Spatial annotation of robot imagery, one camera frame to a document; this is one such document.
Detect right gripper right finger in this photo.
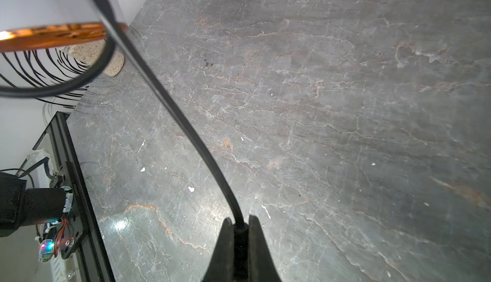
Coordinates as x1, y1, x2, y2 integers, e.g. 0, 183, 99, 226
248, 215, 281, 282

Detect white hair dryer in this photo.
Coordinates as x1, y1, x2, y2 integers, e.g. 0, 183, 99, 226
1, 0, 106, 52

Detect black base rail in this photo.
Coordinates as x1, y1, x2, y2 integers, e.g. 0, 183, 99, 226
28, 112, 115, 281

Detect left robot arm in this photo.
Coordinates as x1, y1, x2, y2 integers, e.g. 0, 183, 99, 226
1, 172, 74, 237

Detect white slotted cable duct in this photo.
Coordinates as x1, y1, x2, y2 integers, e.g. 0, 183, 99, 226
48, 254, 83, 282

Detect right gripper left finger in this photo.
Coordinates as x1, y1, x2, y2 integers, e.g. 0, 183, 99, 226
202, 218, 234, 282

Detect black hair dryer cord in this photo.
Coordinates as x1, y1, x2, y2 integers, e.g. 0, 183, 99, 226
0, 0, 249, 282

